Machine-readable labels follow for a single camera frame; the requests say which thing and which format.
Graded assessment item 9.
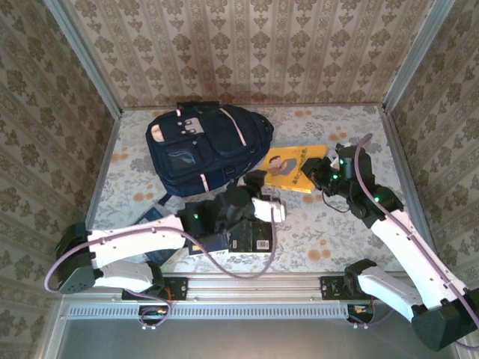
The aluminium mounting rail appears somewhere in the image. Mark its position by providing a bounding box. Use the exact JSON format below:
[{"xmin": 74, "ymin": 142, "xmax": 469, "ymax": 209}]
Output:
[{"xmin": 55, "ymin": 271, "xmax": 460, "ymax": 304}]

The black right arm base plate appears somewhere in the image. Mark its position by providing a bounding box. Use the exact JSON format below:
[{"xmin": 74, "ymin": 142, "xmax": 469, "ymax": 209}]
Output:
[{"xmin": 320, "ymin": 275, "xmax": 375, "ymax": 301}]

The grey metal sheet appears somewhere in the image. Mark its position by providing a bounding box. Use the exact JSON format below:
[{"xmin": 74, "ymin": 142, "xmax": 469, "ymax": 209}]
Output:
[{"xmin": 55, "ymin": 317, "xmax": 461, "ymax": 359}]

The aluminium table side rail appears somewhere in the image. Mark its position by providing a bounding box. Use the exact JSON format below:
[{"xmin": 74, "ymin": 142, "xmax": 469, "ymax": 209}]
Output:
[
  {"xmin": 70, "ymin": 110, "xmax": 123, "ymax": 274},
  {"xmin": 380, "ymin": 106, "xmax": 442, "ymax": 273}
]

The black book with gold print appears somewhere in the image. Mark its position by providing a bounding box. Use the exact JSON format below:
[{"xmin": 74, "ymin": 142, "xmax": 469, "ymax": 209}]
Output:
[{"xmin": 226, "ymin": 218, "xmax": 275, "ymax": 256}]

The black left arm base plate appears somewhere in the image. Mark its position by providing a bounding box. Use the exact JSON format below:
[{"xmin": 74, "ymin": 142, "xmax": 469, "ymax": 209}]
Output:
[{"xmin": 121, "ymin": 276, "xmax": 188, "ymax": 301}]

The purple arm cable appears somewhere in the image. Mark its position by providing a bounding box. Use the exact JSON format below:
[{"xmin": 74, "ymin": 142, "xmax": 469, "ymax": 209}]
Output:
[
  {"xmin": 43, "ymin": 218, "xmax": 278, "ymax": 331},
  {"xmin": 350, "ymin": 132, "xmax": 479, "ymax": 351}
]

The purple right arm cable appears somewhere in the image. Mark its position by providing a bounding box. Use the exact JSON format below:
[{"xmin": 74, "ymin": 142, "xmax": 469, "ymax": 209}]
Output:
[{"xmin": 350, "ymin": 132, "xmax": 479, "ymax": 351}]

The navy book with yellow label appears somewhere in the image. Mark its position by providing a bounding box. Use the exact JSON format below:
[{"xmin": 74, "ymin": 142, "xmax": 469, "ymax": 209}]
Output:
[{"xmin": 185, "ymin": 201, "xmax": 230, "ymax": 258}]

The blue book with barcode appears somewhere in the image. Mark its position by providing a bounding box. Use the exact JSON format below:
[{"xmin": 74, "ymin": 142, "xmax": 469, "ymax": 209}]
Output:
[{"xmin": 132, "ymin": 207, "xmax": 180, "ymax": 263}]

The aluminium frame corner post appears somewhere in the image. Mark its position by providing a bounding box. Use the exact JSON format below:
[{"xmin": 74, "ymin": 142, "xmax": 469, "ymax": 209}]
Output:
[
  {"xmin": 383, "ymin": 0, "xmax": 457, "ymax": 111},
  {"xmin": 44, "ymin": 0, "xmax": 123, "ymax": 117}
]

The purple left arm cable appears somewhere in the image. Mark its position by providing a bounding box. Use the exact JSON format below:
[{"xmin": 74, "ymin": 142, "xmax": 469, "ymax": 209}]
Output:
[{"xmin": 43, "ymin": 218, "xmax": 278, "ymax": 331}]

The slotted grey cable duct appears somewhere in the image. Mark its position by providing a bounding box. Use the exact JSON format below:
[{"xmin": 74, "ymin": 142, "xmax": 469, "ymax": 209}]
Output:
[{"xmin": 67, "ymin": 302, "xmax": 351, "ymax": 319}]

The navy blue backpack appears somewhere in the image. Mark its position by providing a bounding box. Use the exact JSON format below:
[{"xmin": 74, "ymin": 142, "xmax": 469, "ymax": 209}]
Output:
[{"xmin": 144, "ymin": 100, "xmax": 276, "ymax": 205}]

